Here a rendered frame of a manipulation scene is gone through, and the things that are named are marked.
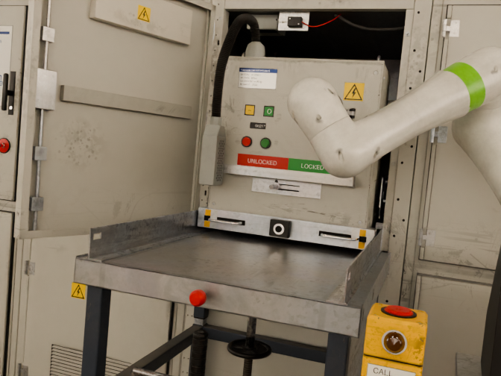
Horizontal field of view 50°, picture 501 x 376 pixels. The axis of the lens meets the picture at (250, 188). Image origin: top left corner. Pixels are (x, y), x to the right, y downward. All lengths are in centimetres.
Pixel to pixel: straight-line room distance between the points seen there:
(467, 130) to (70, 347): 155
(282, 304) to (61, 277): 123
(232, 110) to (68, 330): 104
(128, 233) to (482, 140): 88
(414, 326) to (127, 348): 140
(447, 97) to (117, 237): 81
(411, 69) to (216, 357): 111
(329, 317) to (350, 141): 36
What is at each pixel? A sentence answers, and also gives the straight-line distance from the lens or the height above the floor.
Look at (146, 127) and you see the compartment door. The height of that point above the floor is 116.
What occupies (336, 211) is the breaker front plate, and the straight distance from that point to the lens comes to 156.
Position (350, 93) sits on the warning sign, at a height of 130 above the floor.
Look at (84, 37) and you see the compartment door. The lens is 157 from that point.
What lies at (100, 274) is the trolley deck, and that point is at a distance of 121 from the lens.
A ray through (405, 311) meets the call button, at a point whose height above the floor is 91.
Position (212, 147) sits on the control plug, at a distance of 155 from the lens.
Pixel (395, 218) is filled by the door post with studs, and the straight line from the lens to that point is 167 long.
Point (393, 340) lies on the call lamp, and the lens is 77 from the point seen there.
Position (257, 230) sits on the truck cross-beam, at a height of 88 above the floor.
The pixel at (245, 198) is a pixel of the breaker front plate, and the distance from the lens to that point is 163.
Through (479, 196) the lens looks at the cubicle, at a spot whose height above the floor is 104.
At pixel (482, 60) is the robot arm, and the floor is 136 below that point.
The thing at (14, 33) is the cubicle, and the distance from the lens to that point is 228.
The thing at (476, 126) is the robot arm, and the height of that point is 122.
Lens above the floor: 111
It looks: 4 degrees down
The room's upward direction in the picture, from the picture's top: 5 degrees clockwise
